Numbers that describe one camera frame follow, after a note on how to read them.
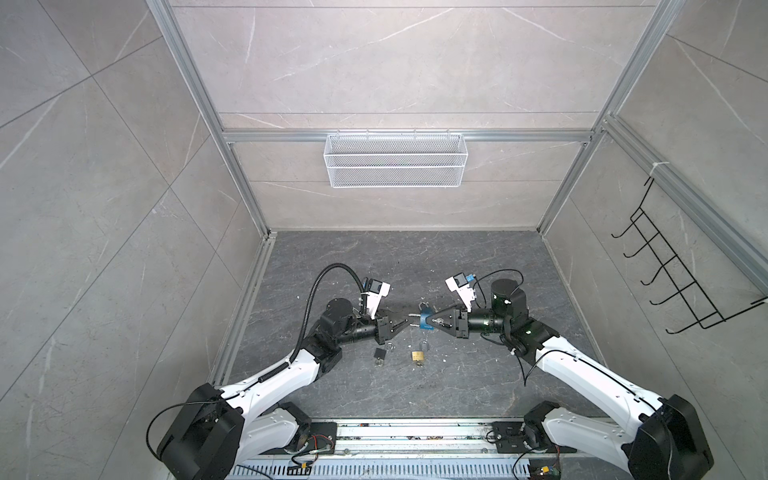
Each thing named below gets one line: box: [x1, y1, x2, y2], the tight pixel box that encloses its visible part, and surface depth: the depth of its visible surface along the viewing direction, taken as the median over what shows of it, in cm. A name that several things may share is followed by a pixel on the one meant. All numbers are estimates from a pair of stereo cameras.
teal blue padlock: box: [419, 306, 435, 330], surface depth 72 cm
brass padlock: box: [411, 340, 429, 367], surface depth 90 cm
